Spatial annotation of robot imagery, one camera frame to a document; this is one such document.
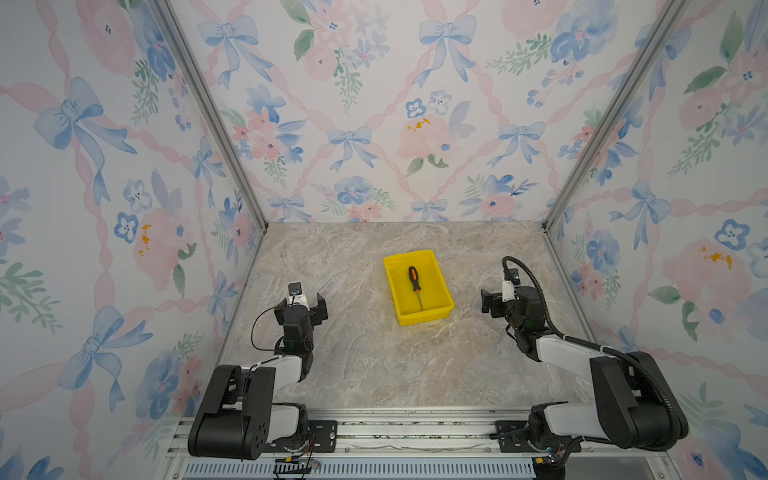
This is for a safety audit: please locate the black orange handled screwdriver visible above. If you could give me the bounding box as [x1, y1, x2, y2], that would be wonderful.
[408, 266, 424, 311]

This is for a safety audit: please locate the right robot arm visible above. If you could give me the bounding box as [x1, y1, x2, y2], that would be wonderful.
[481, 286, 690, 454]

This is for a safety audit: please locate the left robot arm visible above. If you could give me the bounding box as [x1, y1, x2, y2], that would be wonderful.
[187, 282, 328, 460]

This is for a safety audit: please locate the yellow plastic bin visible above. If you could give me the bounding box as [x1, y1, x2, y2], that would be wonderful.
[383, 250, 455, 326]

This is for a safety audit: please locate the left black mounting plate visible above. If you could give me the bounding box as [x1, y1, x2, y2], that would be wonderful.
[264, 420, 338, 455]

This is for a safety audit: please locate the black mounting plate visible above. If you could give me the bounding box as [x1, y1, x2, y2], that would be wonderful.
[264, 420, 338, 455]
[489, 420, 582, 456]

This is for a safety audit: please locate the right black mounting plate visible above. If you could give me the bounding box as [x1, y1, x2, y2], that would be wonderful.
[489, 420, 582, 456]

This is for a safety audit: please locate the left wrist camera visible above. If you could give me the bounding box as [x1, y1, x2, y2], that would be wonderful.
[286, 282, 310, 309]

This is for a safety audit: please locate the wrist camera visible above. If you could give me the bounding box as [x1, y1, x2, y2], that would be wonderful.
[286, 282, 310, 309]
[502, 269, 520, 302]

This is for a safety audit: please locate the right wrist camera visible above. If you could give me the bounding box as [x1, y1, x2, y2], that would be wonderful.
[502, 269, 520, 302]

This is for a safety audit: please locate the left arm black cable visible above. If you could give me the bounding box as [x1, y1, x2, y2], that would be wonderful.
[250, 305, 283, 354]

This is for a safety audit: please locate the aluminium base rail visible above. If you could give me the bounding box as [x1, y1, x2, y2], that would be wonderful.
[158, 407, 682, 480]

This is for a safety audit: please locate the left aluminium corner post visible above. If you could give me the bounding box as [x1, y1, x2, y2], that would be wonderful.
[146, 0, 268, 232]

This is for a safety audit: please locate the aluminium corner post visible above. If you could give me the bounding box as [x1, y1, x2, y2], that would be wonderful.
[146, 0, 268, 232]
[542, 0, 691, 232]

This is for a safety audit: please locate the right aluminium corner post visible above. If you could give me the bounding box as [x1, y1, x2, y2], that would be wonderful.
[542, 0, 691, 232]

